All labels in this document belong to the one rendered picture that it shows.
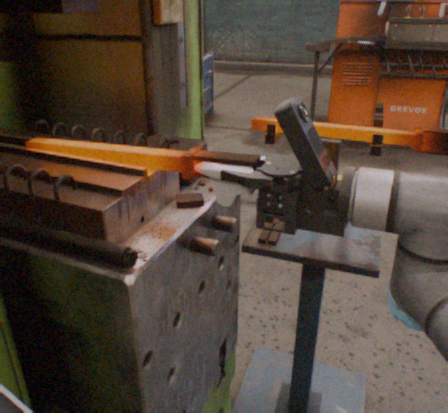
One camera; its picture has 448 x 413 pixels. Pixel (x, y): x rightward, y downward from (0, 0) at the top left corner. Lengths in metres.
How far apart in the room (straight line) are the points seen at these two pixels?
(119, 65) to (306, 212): 0.53
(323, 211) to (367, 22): 3.47
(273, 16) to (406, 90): 4.53
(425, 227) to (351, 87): 3.52
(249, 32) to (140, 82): 7.39
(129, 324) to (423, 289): 0.36
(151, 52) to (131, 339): 0.54
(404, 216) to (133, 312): 0.35
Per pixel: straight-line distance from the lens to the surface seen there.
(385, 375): 1.73
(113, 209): 0.56
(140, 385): 0.65
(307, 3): 8.04
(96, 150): 0.67
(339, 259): 0.93
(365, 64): 3.96
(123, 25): 0.89
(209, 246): 0.64
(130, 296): 0.54
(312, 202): 0.54
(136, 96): 0.90
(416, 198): 0.50
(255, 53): 8.24
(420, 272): 0.54
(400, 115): 4.07
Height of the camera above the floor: 1.22
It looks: 24 degrees down
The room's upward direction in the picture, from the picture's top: straight up
